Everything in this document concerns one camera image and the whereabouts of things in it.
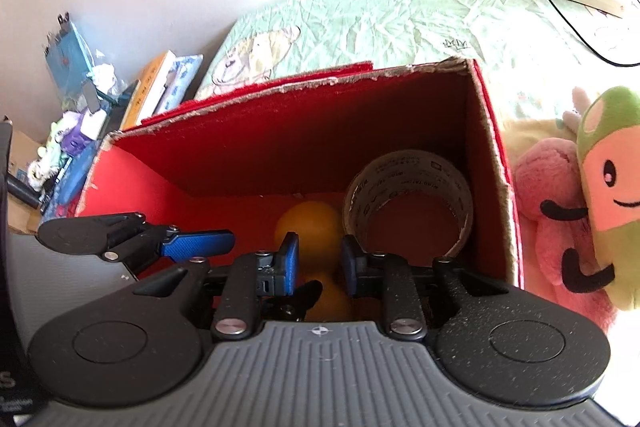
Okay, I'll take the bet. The green bean plush toy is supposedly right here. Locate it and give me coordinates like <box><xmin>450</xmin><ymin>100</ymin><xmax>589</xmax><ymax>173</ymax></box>
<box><xmin>540</xmin><ymin>87</ymin><xmax>640</xmax><ymax>312</ymax></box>

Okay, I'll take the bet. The orange gourd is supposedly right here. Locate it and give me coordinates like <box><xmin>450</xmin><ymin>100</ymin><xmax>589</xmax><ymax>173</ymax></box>
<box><xmin>274</xmin><ymin>202</ymin><xmax>353</xmax><ymax>323</ymax></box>

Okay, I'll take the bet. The yellow book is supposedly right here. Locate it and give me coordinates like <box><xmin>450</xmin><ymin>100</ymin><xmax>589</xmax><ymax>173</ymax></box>
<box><xmin>120</xmin><ymin>51</ymin><xmax>177</xmax><ymax>130</ymax></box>

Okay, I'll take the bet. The pink plush toy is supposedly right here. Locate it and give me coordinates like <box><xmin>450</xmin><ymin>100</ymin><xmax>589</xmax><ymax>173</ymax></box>
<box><xmin>514</xmin><ymin>138</ymin><xmax>618</xmax><ymax>333</ymax></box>

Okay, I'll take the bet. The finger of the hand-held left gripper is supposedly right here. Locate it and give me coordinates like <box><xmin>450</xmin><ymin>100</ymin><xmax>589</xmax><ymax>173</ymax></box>
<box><xmin>260</xmin><ymin>279</ymin><xmax>324</xmax><ymax>323</ymax></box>
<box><xmin>37</xmin><ymin>212</ymin><xmax>235</xmax><ymax>280</ymax></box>

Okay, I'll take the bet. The blue box with clips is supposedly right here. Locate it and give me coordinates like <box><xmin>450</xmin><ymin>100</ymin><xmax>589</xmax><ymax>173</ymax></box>
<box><xmin>44</xmin><ymin>13</ymin><xmax>93</xmax><ymax>85</ymax></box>

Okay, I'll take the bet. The blue and white book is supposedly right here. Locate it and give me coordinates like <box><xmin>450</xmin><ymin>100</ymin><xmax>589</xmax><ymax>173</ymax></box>
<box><xmin>152</xmin><ymin>54</ymin><xmax>204</xmax><ymax>115</ymax></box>

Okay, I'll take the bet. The red cardboard box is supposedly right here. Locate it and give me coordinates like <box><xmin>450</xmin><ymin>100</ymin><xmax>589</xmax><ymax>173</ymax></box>
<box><xmin>75</xmin><ymin>58</ymin><xmax>523</xmax><ymax>323</ymax></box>

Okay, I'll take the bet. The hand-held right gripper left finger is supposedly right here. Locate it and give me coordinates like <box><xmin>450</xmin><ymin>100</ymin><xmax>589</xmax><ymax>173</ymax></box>
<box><xmin>131</xmin><ymin>232</ymin><xmax>301</xmax><ymax>342</ymax></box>

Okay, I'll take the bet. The printed packing tape roll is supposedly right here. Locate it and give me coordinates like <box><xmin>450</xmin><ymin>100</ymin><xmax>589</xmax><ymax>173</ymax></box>
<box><xmin>342</xmin><ymin>150</ymin><xmax>474</xmax><ymax>260</ymax></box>

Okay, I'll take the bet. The purple toy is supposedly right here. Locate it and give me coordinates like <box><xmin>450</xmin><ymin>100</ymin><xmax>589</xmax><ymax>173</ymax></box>
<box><xmin>62</xmin><ymin>127</ymin><xmax>91</xmax><ymax>155</ymax></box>

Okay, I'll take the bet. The white tissue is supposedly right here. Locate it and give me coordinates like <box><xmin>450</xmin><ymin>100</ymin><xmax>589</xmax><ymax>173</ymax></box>
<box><xmin>90</xmin><ymin>64</ymin><xmax>119</xmax><ymax>94</ymax></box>

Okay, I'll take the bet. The black phone holder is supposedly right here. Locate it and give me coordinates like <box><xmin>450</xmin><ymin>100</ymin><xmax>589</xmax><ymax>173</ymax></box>
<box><xmin>84</xmin><ymin>79</ymin><xmax>121</xmax><ymax>115</ymax></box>

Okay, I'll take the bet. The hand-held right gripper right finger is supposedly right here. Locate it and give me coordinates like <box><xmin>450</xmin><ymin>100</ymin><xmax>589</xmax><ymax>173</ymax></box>
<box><xmin>341</xmin><ymin>234</ymin><xmax>511</xmax><ymax>342</ymax></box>

